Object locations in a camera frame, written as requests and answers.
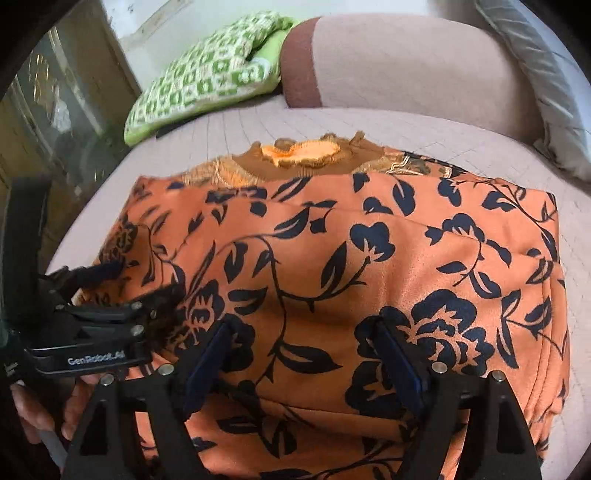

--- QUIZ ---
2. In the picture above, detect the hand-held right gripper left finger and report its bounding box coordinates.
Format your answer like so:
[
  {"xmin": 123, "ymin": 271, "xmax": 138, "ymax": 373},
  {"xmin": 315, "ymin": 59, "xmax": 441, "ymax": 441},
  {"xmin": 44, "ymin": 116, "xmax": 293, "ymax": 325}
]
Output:
[{"xmin": 60, "ymin": 320, "xmax": 241, "ymax": 480}]

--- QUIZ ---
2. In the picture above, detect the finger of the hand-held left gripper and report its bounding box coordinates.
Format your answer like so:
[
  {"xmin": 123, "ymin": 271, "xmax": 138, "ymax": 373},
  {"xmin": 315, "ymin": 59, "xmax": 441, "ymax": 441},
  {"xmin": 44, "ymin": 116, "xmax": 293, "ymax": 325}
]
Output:
[
  {"xmin": 46, "ymin": 260, "xmax": 125, "ymax": 302},
  {"xmin": 69, "ymin": 284, "xmax": 186, "ymax": 337}
]

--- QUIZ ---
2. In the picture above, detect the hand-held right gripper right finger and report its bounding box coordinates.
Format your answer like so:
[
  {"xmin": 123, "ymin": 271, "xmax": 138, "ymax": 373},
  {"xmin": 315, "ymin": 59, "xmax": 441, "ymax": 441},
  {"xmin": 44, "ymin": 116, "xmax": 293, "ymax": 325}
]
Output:
[{"xmin": 372, "ymin": 318, "xmax": 543, "ymax": 480}]

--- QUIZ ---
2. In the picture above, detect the orange floral cushion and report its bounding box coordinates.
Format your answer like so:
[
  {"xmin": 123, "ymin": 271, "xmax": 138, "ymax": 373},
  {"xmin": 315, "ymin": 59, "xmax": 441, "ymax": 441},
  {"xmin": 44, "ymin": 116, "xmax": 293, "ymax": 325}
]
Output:
[{"xmin": 99, "ymin": 131, "xmax": 571, "ymax": 480}]

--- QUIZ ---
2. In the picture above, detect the person's left hand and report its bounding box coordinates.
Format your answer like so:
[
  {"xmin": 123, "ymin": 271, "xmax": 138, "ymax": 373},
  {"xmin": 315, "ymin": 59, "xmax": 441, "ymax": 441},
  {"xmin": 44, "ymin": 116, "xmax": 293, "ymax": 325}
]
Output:
[{"xmin": 9, "ymin": 374, "xmax": 100, "ymax": 446}]

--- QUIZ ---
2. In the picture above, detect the glass door cabinet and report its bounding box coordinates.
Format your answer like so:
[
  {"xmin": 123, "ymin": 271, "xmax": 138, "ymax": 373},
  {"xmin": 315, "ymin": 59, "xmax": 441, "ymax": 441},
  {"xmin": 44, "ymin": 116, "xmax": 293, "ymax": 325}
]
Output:
[{"xmin": 0, "ymin": 0, "xmax": 141, "ymax": 259}]

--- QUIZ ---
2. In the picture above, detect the green patterned cushion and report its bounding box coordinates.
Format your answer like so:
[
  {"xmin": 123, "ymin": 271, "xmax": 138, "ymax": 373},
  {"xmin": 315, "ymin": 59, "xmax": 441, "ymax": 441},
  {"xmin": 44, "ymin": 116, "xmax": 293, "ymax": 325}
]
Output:
[{"xmin": 124, "ymin": 13, "xmax": 296, "ymax": 147}]

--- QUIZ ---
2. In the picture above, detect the pink sofa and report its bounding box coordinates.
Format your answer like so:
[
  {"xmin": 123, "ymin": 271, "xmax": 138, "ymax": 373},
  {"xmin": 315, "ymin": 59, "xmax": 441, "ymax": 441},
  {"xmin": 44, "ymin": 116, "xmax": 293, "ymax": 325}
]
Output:
[{"xmin": 46, "ymin": 14, "xmax": 591, "ymax": 462}]

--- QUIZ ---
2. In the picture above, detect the grey satin pillow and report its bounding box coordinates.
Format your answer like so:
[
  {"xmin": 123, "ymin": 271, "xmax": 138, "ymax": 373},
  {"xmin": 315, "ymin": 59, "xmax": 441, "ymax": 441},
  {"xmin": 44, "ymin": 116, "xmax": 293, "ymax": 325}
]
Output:
[{"xmin": 475, "ymin": 0, "xmax": 591, "ymax": 181}]

